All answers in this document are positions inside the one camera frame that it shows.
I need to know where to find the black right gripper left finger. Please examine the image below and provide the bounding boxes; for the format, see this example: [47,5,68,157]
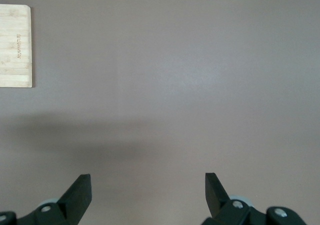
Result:
[0,174,92,225]

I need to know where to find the bamboo cutting board metal handle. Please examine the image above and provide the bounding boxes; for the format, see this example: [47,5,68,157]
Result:
[0,4,34,88]

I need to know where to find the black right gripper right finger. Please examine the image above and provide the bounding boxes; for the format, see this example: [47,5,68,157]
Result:
[201,172,308,225]

